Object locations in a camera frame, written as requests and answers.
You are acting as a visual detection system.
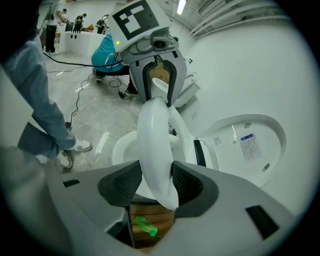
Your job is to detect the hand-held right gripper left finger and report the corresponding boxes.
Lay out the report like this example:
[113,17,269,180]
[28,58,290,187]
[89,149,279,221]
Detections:
[46,159,143,256]

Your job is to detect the thick black cable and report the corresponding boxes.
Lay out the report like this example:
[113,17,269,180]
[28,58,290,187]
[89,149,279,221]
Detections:
[42,51,124,68]

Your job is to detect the white toilet seat ring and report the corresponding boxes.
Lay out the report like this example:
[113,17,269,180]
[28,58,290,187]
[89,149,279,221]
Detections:
[136,96,196,211]

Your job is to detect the white rectangular tub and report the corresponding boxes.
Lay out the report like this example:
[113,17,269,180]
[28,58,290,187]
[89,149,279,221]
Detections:
[59,31,107,58]

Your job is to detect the ceiling strip light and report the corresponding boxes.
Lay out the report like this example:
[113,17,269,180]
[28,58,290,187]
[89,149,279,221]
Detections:
[176,0,187,16]

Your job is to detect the cardboard box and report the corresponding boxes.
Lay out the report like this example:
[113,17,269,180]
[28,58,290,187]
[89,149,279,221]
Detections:
[148,61,171,83]

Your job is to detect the person's white sneaker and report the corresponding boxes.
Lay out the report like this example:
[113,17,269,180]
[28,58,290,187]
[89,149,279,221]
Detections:
[71,138,94,153]
[55,149,74,169]

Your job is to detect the green plastic bottle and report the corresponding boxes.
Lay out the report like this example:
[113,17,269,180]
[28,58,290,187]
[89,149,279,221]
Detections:
[134,216,158,237]

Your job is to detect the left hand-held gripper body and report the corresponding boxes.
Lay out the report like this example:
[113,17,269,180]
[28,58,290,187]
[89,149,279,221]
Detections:
[107,0,181,68]

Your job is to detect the person's blue jeans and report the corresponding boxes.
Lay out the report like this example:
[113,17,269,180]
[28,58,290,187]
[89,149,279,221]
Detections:
[2,34,78,161]

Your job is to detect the wooden slat platform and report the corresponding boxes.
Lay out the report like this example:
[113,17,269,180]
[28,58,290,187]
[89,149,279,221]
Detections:
[129,199,176,249]

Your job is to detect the white ceiling pipes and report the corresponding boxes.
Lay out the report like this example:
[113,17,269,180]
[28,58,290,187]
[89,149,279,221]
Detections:
[189,0,278,38]

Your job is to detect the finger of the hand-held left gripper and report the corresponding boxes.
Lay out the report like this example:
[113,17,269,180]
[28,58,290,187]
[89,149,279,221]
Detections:
[159,49,188,108]
[128,56,157,105]

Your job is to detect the white toilet seat lid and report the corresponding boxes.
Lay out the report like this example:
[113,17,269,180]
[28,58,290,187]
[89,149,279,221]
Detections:
[194,113,287,188]

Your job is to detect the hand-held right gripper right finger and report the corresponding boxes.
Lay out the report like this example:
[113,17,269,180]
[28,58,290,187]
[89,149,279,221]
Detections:
[139,161,297,256]

